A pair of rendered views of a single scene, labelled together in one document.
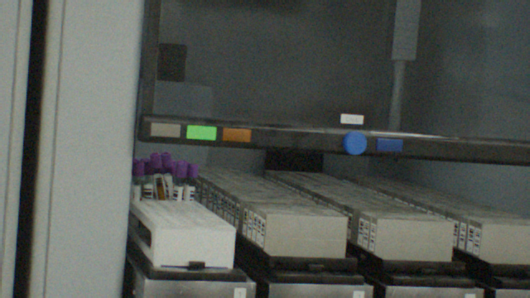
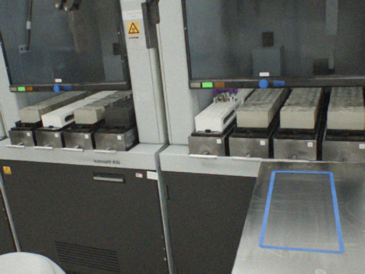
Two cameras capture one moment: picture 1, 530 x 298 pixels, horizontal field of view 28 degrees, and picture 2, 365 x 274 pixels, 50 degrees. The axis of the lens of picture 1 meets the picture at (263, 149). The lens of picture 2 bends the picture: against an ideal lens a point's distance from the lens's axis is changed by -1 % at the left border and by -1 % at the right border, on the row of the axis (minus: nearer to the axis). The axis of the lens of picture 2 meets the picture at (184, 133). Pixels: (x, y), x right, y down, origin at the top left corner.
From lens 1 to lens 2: 0.77 m
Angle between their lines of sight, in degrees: 41
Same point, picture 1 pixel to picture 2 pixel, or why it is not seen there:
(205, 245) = (210, 124)
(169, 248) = (199, 125)
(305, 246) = (252, 122)
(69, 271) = (177, 131)
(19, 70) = (152, 69)
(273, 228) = (239, 116)
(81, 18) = (166, 49)
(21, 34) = (150, 57)
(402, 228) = (291, 114)
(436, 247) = (306, 121)
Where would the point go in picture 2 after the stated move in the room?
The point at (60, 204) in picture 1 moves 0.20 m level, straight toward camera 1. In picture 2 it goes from (171, 110) to (142, 125)
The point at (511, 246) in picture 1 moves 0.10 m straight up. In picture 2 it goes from (342, 120) to (343, 90)
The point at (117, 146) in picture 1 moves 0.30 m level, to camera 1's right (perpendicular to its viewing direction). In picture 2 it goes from (185, 90) to (257, 95)
